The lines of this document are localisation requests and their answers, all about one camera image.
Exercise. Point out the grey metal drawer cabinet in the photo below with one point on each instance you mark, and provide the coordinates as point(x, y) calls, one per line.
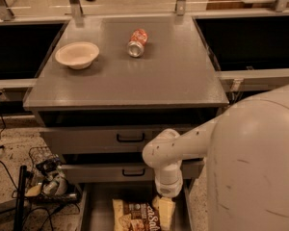
point(173, 83)

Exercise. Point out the black wire basket with items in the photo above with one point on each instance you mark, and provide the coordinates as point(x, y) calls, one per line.
point(48, 183)

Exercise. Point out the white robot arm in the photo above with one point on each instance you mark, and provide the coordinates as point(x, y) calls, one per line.
point(247, 163)

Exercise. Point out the red soda can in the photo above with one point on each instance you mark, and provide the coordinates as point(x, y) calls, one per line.
point(137, 42)

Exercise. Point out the white paper bowl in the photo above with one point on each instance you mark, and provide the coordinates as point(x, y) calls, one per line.
point(77, 55)

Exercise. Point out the grey middle drawer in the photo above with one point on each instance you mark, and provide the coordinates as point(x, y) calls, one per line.
point(98, 173)

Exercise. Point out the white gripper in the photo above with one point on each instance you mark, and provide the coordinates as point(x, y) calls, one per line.
point(169, 187)

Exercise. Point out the metal railing post centre-left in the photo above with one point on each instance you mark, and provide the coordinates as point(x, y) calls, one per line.
point(76, 9)

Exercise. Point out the black middle drawer handle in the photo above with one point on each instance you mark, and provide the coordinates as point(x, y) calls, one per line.
point(133, 173)

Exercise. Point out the grey open bottom drawer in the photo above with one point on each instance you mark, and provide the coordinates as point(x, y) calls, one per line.
point(97, 213)

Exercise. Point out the black metal stand post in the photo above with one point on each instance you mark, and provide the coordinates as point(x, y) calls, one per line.
point(20, 198)

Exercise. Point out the grey top drawer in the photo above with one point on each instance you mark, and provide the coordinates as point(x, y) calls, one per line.
point(89, 140)

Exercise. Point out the black drawer handle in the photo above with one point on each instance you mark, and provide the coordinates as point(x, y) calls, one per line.
point(128, 139)
point(133, 173)

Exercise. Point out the brown chip bag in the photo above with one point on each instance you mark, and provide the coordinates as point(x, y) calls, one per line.
point(135, 216)

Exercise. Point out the black top drawer handle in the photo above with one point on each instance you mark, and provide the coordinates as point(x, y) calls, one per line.
point(128, 139)

